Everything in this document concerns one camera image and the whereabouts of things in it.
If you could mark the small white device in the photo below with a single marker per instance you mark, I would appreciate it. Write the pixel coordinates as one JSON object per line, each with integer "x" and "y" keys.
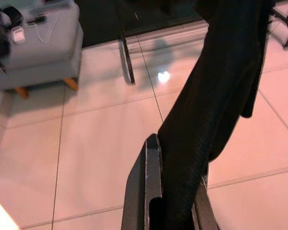
{"x": 18, "y": 35}

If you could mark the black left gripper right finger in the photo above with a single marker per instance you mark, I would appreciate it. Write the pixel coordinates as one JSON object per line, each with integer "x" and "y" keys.
{"x": 204, "y": 210}

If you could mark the black garment with print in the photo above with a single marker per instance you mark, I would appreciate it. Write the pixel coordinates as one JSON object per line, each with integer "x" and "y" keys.
{"x": 206, "y": 107}

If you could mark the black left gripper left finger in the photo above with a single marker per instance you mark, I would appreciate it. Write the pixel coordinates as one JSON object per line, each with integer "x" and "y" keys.
{"x": 139, "y": 191}

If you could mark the grey plastic storage box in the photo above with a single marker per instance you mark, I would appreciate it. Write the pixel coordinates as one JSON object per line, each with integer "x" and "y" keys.
{"x": 45, "y": 57}

